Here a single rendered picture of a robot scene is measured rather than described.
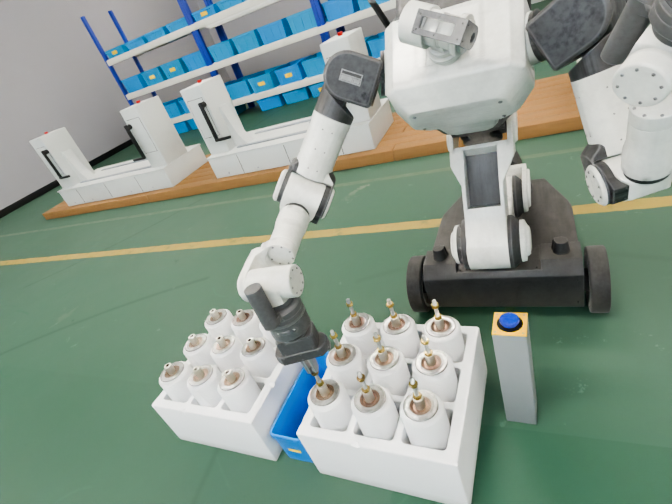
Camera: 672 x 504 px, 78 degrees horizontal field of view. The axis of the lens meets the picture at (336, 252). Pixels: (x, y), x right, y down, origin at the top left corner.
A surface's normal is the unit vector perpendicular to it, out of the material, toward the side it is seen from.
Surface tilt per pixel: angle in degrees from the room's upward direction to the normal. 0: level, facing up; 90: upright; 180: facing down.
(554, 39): 81
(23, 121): 90
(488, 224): 51
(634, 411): 0
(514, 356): 90
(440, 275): 46
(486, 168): 65
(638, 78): 109
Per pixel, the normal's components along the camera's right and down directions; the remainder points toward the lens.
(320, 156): -0.04, 0.41
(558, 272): -0.46, -0.14
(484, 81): -0.32, 0.68
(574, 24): -0.65, 0.44
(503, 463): -0.31, -0.81
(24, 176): 0.89, -0.06
